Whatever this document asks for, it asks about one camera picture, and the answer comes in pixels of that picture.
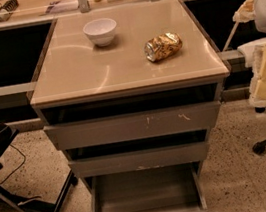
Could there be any grey drawer cabinet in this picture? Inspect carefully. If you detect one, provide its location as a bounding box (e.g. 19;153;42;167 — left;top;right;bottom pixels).
15;0;255;212

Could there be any grey open bottom drawer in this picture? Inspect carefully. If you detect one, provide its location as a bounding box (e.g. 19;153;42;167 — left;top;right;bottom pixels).
91;163;215;212

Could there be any grey middle drawer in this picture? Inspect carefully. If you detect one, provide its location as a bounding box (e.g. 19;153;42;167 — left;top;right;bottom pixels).
69;142;209;178

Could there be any grey top drawer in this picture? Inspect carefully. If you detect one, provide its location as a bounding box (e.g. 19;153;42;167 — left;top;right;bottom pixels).
44;101;221;150

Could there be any white ceramic bowl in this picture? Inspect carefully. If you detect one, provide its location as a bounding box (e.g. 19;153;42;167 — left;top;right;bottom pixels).
83;18;117;47

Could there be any black floor cable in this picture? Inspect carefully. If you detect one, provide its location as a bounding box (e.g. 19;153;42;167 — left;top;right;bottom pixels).
0;142;31;186

